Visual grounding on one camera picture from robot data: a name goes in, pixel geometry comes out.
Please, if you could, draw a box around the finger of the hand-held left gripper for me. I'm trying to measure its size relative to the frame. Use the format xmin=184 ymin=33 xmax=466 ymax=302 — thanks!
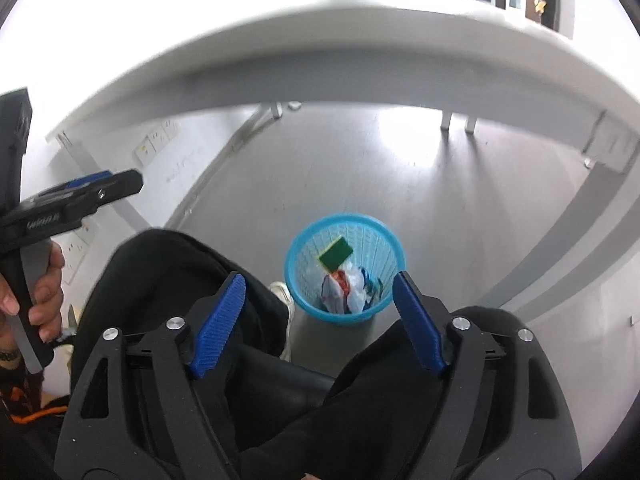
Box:
xmin=64 ymin=170 xmax=114 ymax=192
xmin=75 ymin=169 xmax=145 ymax=217

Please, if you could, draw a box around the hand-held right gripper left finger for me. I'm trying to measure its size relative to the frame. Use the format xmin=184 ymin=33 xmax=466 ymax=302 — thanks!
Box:
xmin=54 ymin=271 xmax=247 ymax=480

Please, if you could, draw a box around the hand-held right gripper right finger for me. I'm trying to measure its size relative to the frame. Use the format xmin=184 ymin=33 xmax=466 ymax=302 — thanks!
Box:
xmin=392 ymin=270 xmax=584 ymax=480

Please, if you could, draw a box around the blue plastic basket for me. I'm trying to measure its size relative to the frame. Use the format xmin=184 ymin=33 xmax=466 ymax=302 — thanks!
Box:
xmin=283 ymin=213 xmax=406 ymax=329

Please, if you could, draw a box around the green yellow sponge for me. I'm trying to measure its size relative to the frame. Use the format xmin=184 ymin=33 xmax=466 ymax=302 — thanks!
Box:
xmin=318 ymin=235 xmax=354 ymax=272

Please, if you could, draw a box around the person's left forearm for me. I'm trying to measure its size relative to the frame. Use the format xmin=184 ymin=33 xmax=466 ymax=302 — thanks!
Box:
xmin=0 ymin=345 xmax=71 ymax=461

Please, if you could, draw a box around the person's left hand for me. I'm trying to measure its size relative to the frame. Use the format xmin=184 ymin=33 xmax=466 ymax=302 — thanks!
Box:
xmin=0 ymin=241 xmax=66 ymax=344

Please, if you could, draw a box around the blue plastic bag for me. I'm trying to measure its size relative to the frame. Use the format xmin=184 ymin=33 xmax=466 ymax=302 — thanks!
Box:
xmin=364 ymin=270 xmax=386 ymax=306

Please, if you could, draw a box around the white left shoe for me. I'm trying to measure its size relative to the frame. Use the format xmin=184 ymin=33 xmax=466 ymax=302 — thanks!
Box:
xmin=268 ymin=281 xmax=294 ymax=362

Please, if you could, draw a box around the person's left leg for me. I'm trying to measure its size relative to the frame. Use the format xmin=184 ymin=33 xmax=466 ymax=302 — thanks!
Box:
xmin=70 ymin=228 xmax=292 ymax=480

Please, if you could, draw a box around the crumpled white red wrapper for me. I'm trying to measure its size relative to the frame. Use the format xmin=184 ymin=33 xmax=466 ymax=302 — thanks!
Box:
xmin=320 ymin=262 xmax=373 ymax=314

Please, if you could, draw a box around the black chair seat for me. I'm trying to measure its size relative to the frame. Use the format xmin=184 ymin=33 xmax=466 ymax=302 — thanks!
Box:
xmin=272 ymin=357 xmax=337 ymax=413

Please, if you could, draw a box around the white table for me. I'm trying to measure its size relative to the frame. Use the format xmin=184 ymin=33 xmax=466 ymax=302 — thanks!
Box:
xmin=44 ymin=0 xmax=640 ymax=313

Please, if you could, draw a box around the black hanging wall object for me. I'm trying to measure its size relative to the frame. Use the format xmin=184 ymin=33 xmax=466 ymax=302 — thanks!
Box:
xmin=531 ymin=0 xmax=561 ymax=32

